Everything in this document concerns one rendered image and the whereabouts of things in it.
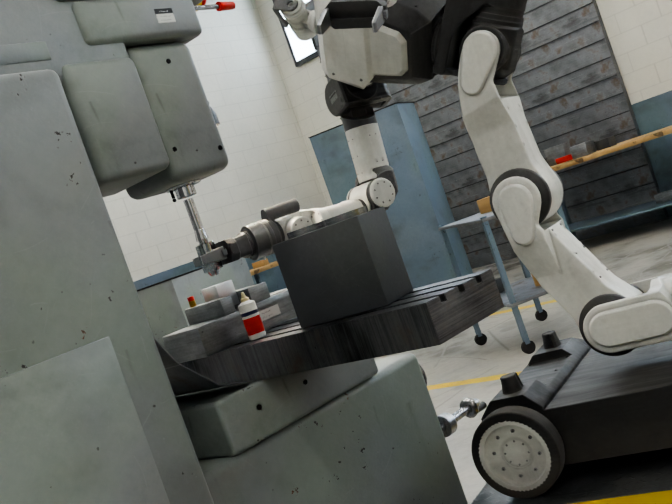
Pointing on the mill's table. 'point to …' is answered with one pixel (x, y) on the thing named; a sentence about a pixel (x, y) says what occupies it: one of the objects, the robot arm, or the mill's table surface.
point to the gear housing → (137, 21)
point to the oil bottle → (251, 318)
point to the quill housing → (177, 117)
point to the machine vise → (223, 326)
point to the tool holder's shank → (195, 221)
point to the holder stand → (342, 266)
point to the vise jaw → (255, 292)
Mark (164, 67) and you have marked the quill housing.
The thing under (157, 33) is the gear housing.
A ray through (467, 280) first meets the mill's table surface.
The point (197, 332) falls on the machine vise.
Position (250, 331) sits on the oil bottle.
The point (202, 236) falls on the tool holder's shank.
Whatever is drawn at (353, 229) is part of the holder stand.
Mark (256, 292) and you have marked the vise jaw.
